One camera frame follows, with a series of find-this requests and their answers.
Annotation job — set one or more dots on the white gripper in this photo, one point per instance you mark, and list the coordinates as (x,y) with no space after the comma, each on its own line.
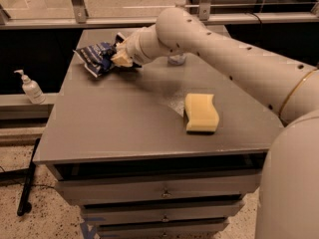
(132,48)

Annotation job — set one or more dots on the blue chip bag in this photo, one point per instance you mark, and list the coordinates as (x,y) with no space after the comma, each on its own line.
(97,58)

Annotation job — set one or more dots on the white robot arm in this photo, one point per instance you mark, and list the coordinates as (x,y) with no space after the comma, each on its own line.
(288,205)

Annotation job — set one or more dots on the yellow sponge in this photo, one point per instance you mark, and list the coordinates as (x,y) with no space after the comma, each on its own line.
(201,113)

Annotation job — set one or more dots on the clear plastic water bottle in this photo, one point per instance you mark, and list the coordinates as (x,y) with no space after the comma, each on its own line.
(178,59)

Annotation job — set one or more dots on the grey drawer cabinet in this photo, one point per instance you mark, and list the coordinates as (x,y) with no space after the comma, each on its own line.
(132,123)

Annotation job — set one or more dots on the white pump dispenser bottle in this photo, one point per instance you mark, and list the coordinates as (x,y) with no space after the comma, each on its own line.
(31,89)

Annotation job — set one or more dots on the top grey drawer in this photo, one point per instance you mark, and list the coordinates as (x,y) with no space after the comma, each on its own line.
(163,187)

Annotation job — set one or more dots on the grey drawer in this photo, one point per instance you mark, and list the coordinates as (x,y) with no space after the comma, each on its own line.
(161,229)
(162,212)
(163,187)

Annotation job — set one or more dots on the middle grey drawer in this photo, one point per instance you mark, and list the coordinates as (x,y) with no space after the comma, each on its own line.
(162,212)

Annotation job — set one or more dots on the black floor bar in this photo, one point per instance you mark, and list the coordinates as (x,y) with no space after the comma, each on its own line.
(24,204)

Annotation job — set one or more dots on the bottom grey drawer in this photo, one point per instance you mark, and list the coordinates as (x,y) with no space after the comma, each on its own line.
(161,229)

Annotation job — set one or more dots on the metal window rail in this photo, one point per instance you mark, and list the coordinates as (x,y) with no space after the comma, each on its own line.
(134,22)

